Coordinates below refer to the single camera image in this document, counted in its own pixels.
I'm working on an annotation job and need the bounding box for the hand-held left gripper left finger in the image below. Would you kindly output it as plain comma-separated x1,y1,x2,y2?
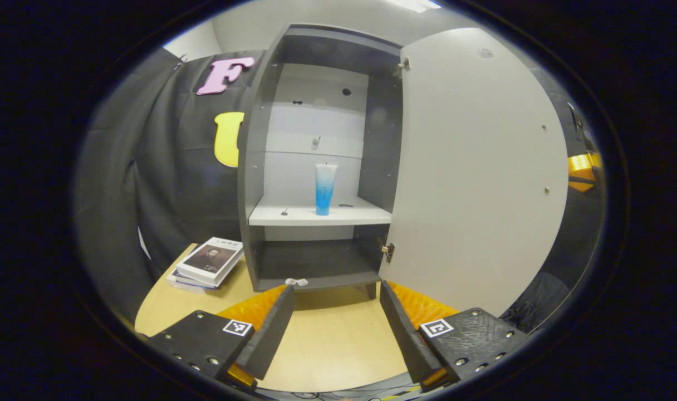
148,284,297,390

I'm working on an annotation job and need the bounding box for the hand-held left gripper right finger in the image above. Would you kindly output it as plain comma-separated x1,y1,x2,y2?
379,278,531,392

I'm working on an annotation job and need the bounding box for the white book with portrait cover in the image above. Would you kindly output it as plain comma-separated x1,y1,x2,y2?
175,237,244,287

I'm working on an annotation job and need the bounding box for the blue and white bottle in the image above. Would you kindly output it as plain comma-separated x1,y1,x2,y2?
315,162,339,217

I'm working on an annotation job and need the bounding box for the grey cabinet door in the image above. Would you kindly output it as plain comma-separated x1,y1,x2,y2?
393,28,570,318

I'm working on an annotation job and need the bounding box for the dark grey cabinet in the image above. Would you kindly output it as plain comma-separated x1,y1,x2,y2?
237,23,404,300

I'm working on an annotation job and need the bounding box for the blue and white book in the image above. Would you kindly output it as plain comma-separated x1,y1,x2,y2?
166,267,217,295

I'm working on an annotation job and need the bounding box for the black backdrop cloth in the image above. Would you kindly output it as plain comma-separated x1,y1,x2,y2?
74,50,606,335

